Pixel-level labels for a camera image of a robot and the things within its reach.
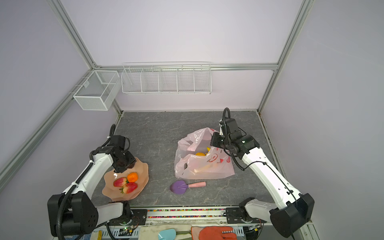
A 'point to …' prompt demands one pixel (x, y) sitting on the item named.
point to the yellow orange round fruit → (200, 154)
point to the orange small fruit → (132, 177)
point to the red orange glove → (212, 233)
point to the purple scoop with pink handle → (179, 187)
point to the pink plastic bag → (196, 159)
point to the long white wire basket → (167, 78)
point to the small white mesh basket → (98, 91)
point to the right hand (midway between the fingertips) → (212, 139)
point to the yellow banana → (208, 149)
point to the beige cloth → (151, 232)
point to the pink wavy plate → (114, 193)
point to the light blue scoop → (168, 234)
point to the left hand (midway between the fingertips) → (132, 164)
